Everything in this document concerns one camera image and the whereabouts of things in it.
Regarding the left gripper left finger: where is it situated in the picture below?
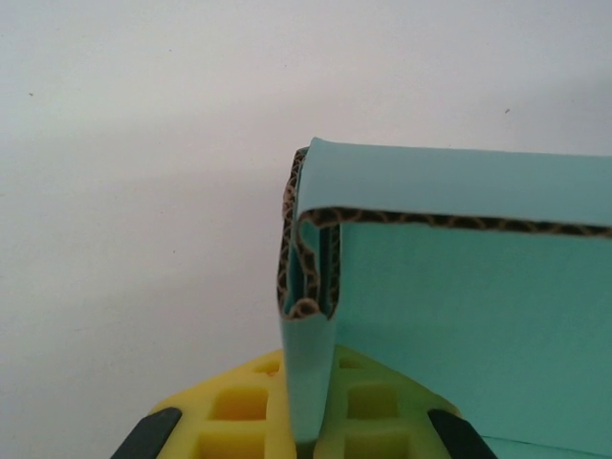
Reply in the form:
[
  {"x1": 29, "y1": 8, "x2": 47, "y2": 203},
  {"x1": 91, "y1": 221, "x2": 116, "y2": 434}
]
[{"x1": 109, "y1": 348, "x2": 298, "y2": 459}]

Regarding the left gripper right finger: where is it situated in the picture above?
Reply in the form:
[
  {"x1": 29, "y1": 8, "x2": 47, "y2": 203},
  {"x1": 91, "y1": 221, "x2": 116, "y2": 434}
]
[{"x1": 314, "y1": 343, "x2": 485, "y2": 459}]

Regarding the teal cloth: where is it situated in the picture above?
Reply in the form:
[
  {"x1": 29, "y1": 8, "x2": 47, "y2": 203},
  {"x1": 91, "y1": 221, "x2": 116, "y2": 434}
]
[{"x1": 273, "y1": 136, "x2": 612, "y2": 459}]

